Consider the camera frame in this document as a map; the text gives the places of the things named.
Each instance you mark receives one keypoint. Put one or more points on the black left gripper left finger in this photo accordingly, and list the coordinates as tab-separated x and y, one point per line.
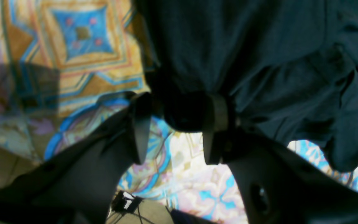
77	185

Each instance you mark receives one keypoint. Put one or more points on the black t-shirt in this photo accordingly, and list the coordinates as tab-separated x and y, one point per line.
290	67

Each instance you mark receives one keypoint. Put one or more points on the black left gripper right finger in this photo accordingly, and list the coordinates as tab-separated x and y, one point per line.
276	185

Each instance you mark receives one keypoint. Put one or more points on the patterned tablecloth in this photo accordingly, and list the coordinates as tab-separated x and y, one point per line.
66	66

